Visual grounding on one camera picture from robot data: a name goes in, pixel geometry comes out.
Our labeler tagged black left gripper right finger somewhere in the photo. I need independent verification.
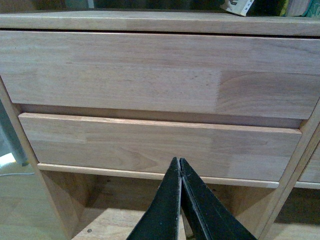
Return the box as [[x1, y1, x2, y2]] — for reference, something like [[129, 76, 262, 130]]
[[179, 158, 256, 240]]

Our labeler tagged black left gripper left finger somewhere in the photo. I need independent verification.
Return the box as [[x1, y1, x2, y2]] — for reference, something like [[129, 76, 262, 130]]
[[127, 157, 182, 240]]

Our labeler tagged wooden shelf cabinet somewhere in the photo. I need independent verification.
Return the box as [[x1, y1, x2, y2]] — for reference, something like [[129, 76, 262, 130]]
[[0, 0, 320, 240]]

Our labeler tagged lower wooden drawer front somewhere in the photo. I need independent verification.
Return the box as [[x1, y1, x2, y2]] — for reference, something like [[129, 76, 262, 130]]
[[19, 113, 302, 181]]

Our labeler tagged wooden drawer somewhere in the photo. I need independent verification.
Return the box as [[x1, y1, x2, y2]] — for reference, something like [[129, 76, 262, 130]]
[[0, 31, 320, 120], [19, 113, 302, 181]]

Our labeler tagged upper wooden drawer front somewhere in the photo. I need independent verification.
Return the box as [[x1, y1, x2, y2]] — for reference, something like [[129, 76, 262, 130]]
[[0, 31, 320, 120]]

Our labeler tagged patterned paperback book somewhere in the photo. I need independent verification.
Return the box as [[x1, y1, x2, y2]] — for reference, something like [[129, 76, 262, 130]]
[[220, 0, 254, 17]]

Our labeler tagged upright book block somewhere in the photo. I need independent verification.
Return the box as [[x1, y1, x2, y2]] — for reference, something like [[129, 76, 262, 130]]
[[280, 0, 320, 18]]

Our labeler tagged white cable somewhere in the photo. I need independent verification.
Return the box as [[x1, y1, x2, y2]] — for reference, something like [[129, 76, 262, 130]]
[[0, 171, 36, 177]]

